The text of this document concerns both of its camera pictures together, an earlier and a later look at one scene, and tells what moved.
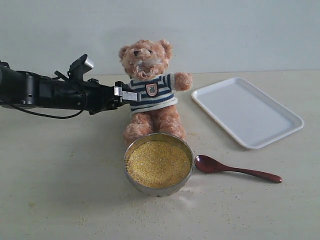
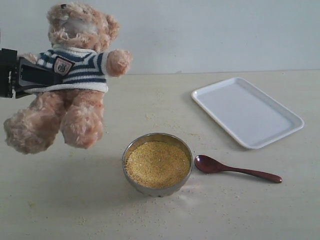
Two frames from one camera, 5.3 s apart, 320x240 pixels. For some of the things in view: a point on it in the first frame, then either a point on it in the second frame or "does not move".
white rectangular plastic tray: [252, 117] does not move
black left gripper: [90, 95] -> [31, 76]
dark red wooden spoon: [206, 164] does not move
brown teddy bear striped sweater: [145, 61] -> [73, 110]
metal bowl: [158, 164] does not move
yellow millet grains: [158, 164] does not move
